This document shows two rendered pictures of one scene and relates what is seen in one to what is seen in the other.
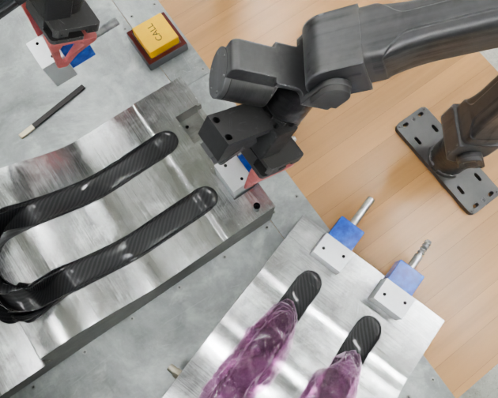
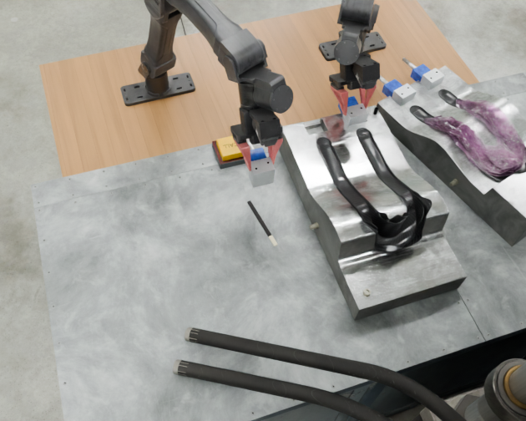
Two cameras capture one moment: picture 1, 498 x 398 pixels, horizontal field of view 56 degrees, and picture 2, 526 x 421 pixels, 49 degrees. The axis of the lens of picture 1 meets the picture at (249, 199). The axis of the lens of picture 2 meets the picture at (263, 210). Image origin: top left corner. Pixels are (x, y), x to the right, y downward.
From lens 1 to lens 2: 1.12 m
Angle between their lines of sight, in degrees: 31
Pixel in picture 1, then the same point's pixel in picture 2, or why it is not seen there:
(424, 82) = (302, 40)
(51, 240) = (379, 198)
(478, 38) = not seen: outside the picture
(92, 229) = (371, 186)
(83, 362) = not seen: hidden behind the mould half
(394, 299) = (434, 75)
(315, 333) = (444, 113)
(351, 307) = (432, 97)
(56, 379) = not seen: hidden behind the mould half
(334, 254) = (407, 90)
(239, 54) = (351, 32)
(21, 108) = (253, 241)
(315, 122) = (312, 93)
